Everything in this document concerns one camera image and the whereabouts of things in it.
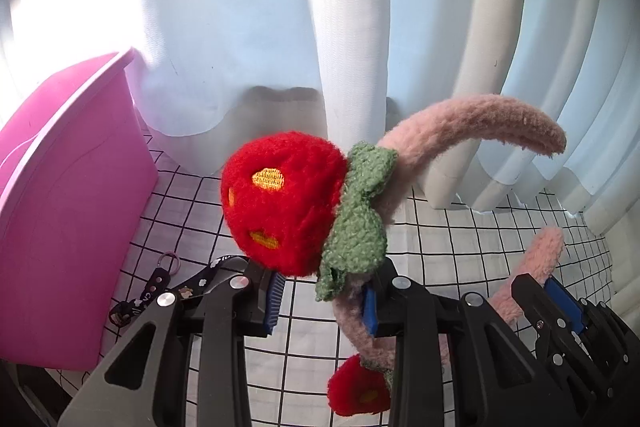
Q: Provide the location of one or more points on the checkered white bed sheet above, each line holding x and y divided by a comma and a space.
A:
450, 251

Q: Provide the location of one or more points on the pink plastic tub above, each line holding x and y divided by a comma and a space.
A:
75, 176

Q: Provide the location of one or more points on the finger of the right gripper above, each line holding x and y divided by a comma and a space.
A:
571, 307

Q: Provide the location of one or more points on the pink strawberry plush headband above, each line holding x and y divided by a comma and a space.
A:
296, 204

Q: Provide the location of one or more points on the white curtain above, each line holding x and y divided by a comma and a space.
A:
215, 73

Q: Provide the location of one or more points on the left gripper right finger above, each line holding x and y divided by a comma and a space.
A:
496, 381

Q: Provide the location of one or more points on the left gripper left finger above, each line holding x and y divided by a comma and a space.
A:
143, 379

